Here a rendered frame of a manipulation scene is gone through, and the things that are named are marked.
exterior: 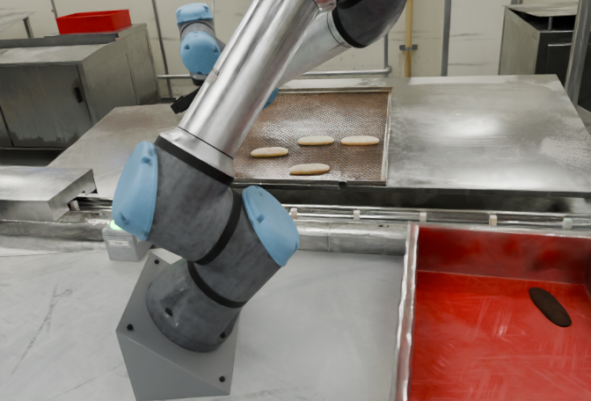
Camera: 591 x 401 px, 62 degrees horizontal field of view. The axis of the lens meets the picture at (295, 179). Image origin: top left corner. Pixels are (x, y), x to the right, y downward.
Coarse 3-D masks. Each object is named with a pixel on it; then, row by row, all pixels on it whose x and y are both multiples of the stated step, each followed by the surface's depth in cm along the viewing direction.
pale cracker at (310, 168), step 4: (300, 164) 123; (304, 164) 123; (308, 164) 123; (312, 164) 122; (316, 164) 122; (320, 164) 122; (324, 164) 122; (292, 168) 122; (296, 168) 122; (300, 168) 122; (304, 168) 121; (308, 168) 121; (312, 168) 121; (316, 168) 121; (320, 168) 121; (324, 168) 121; (328, 168) 121; (292, 172) 122; (296, 172) 121; (300, 172) 121; (304, 172) 121; (308, 172) 121; (312, 172) 121; (316, 172) 121; (320, 172) 121
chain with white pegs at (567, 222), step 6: (72, 204) 122; (294, 210) 110; (354, 210) 108; (294, 216) 111; (354, 216) 107; (420, 216) 104; (426, 216) 104; (492, 216) 101; (492, 222) 101; (564, 222) 99; (570, 222) 98; (564, 228) 99; (570, 228) 99
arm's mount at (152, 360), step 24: (144, 264) 80; (168, 264) 84; (144, 288) 76; (144, 312) 72; (120, 336) 67; (144, 336) 69; (144, 360) 68; (168, 360) 69; (192, 360) 72; (216, 360) 75; (144, 384) 70; (168, 384) 71; (192, 384) 71; (216, 384) 71
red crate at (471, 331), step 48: (432, 288) 89; (480, 288) 88; (528, 288) 87; (576, 288) 86; (432, 336) 79; (480, 336) 78; (528, 336) 77; (576, 336) 77; (432, 384) 70; (480, 384) 70; (528, 384) 69; (576, 384) 69
